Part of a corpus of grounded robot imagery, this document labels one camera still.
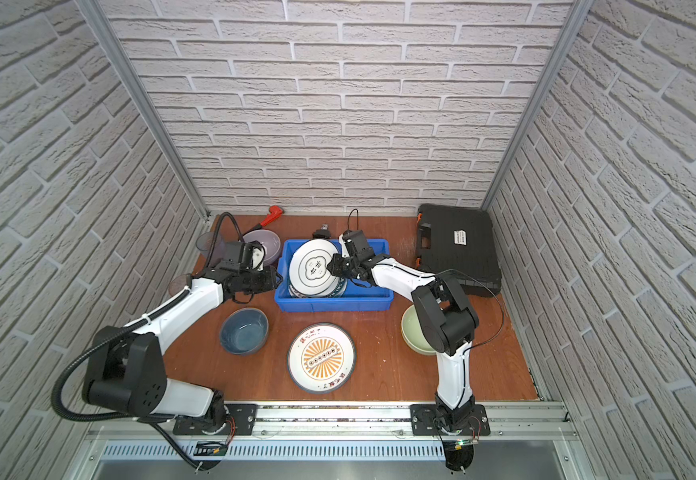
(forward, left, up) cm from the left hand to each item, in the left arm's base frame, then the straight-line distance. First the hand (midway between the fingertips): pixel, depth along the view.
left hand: (280, 274), depth 88 cm
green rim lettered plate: (-1, -17, -8) cm, 19 cm away
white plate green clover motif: (+7, -7, -6) cm, 12 cm away
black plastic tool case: (+15, -60, -3) cm, 62 cm away
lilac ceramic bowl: (+18, +7, -5) cm, 20 cm away
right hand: (+5, -14, -2) cm, 15 cm away
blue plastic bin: (0, -25, -15) cm, 29 cm away
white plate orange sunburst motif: (-22, -12, -11) cm, 27 cm away
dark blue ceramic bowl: (-13, +11, -11) cm, 20 cm away
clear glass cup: (+7, +39, -15) cm, 43 cm away
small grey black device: (+26, -11, -11) cm, 30 cm away
